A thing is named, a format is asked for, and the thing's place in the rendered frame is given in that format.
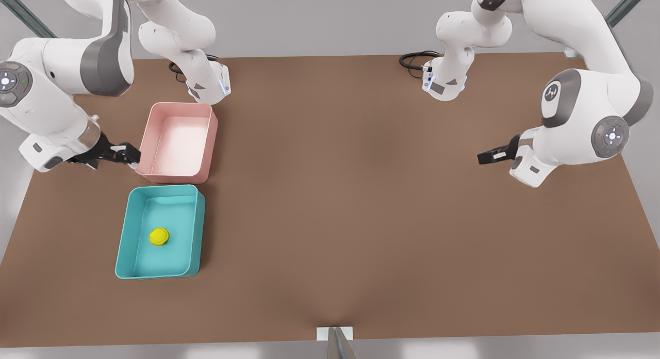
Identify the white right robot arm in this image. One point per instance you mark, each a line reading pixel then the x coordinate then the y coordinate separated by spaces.
pixel 51 85

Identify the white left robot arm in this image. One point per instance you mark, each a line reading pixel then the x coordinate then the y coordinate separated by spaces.
pixel 582 101

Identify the pink rectangular tray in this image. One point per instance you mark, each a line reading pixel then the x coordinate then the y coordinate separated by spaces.
pixel 178 142

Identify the teal rectangular tray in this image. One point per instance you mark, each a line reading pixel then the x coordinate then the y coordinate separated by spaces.
pixel 161 231

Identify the small yellow round fruit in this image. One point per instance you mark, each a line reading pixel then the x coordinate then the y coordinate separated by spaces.
pixel 159 237

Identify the silver frame post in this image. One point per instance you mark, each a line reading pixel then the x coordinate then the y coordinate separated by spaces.
pixel 337 343
pixel 26 13
pixel 621 8

